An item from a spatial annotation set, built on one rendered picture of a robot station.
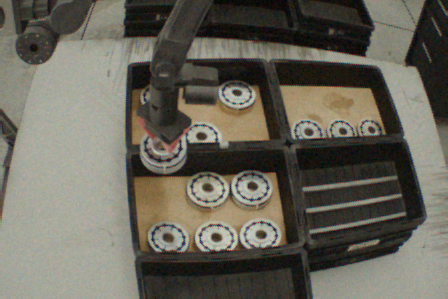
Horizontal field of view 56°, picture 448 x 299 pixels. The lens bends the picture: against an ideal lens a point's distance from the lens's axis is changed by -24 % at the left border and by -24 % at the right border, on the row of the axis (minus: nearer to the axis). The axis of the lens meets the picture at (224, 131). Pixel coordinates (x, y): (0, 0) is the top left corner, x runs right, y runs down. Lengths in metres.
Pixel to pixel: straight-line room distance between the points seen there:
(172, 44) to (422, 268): 1.07
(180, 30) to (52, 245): 0.79
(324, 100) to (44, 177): 0.91
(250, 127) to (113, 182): 0.42
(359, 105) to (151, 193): 0.71
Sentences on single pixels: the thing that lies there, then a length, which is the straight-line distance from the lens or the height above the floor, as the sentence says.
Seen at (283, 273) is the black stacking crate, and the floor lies 0.83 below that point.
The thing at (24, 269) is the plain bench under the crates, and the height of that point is 0.70.
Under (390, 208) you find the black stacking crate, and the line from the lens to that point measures 1.45.
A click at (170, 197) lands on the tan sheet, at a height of 0.83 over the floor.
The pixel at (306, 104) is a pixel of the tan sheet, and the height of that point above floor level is 0.83.
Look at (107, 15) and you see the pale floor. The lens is 3.17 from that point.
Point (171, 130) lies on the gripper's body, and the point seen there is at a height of 1.14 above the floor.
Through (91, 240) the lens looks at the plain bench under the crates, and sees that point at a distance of 1.42.
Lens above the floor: 1.98
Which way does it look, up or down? 52 degrees down
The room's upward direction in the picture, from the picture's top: 9 degrees clockwise
